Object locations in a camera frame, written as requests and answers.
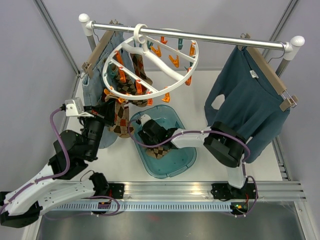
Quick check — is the blue denim garment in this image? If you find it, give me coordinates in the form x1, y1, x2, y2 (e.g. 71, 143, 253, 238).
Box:
82, 31, 135, 149

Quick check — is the white slotted cable duct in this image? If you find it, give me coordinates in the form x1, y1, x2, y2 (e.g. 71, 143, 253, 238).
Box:
53, 200, 232, 213

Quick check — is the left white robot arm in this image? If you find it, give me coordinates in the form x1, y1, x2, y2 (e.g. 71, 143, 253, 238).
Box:
0, 99, 115, 229

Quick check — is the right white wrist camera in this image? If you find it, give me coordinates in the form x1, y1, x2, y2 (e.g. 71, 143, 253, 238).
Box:
139, 114, 152, 127

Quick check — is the teal plastic basin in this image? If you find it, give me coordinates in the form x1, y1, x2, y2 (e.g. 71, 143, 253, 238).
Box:
131, 104, 197, 179

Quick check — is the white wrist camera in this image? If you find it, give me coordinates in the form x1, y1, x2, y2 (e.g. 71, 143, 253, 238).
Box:
139, 114, 152, 127
64, 97, 94, 118

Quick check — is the teal long sleeve shirt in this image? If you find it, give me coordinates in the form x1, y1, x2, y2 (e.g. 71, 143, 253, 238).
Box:
204, 46, 291, 163

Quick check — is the purple cable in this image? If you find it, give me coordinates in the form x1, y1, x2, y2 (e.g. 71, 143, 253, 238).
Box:
127, 119, 258, 218
0, 107, 120, 221

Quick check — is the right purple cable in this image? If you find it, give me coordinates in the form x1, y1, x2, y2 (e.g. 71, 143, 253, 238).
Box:
127, 119, 258, 218

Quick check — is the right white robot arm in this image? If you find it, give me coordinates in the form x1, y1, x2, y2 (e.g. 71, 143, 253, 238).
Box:
138, 119, 257, 201

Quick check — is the beige clothes hanger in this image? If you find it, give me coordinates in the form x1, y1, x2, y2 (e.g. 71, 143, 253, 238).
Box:
238, 33, 304, 111
82, 30, 115, 79

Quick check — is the brown argyle sock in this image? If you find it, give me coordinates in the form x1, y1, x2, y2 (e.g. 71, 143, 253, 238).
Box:
145, 146, 171, 160
113, 75, 148, 108

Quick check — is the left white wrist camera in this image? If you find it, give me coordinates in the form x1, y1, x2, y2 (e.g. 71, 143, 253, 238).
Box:
64, 97, 94, 118

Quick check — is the metal clothes rack rail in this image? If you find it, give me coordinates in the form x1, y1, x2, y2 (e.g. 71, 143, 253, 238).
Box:
78, 13, 305, 61

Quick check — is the orange clip front left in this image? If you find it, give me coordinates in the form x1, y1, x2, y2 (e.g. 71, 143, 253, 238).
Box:
117, 97, 127, 104

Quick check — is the white round clip hanger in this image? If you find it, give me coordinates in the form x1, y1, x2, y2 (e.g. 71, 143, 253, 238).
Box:
102, 33, 199, 103

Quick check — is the orange clip right rim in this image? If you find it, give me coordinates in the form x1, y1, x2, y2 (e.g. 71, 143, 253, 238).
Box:
146, 91, 153, 106

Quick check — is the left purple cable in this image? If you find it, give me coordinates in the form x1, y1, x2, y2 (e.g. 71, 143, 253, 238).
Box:
0, 107, 120, 221

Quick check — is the beige orange argyle sock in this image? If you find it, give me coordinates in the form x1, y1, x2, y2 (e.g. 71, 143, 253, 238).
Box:
130, 53, 153, 85

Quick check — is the left beige clothes hanger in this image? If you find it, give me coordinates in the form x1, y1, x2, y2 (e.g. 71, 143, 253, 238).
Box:
82, 30, 115, 79

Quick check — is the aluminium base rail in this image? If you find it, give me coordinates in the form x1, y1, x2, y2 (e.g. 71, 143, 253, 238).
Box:
111, 181, 306, 202

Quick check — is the teal clip front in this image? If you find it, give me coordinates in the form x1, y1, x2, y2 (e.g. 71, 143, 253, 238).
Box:
106, 70, 119, 85

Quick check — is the right beige clothes hanger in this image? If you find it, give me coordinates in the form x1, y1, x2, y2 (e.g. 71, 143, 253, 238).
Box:
238, 33, 304, 111

